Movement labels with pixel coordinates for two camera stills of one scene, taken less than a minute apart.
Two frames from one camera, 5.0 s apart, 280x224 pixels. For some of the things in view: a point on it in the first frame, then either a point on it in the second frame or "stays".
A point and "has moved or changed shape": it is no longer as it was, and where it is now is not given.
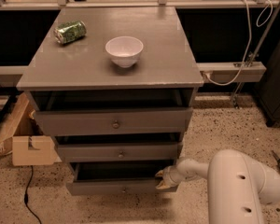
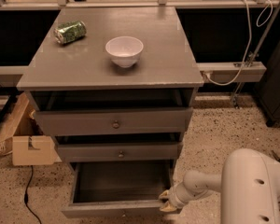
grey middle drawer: x=118 y=152 stays
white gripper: x=172 y=175 -> x=175 y=198
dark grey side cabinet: x=273 y=94 stays
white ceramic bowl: x=124 y=50 stays
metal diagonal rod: x=262 y=40 stays
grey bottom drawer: x=118 y=177 has moved or changed shape
